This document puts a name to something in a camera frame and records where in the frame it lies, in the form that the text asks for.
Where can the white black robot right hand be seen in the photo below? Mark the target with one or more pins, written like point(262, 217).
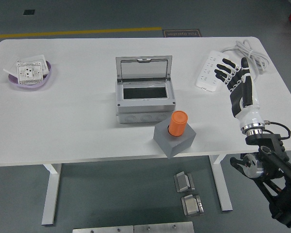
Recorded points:
point(248, 114)

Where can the orange cylinder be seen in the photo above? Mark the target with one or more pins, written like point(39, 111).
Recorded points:
point(178, 123)

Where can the grey box with clear lid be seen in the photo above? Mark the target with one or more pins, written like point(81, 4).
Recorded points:
point(145, 106)

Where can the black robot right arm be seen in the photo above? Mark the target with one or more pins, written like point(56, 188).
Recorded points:
point(274, 155)

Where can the grey cube with round hole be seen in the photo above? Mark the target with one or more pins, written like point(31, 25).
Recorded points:
point(174, 148)

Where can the white power strip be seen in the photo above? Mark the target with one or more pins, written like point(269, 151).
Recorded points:
point(208, 70)

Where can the white table leg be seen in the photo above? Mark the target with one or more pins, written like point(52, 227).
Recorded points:
point(51, 194)
point(223, 189)

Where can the small metal block assembly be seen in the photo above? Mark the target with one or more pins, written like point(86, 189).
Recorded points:
point(183, 182)
point(191, 206)

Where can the dark floor sign with text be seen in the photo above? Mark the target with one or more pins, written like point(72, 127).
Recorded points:
point(182, 33)

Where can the purple bowl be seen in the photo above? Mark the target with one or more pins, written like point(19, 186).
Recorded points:
point(29, 85)

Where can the white printed socket module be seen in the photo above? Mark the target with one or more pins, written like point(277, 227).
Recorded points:
point(29, 72)

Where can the white thin plate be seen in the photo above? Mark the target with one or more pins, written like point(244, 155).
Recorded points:
point(11, 71)

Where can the dark floor hatch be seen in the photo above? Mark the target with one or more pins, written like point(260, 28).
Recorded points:
point(29, 11)

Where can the grey metal base plate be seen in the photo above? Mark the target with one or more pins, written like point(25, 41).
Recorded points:
point(101, 230)
point(162, 228)

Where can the white square switch plate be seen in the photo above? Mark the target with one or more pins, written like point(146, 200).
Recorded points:
point(40, 58)

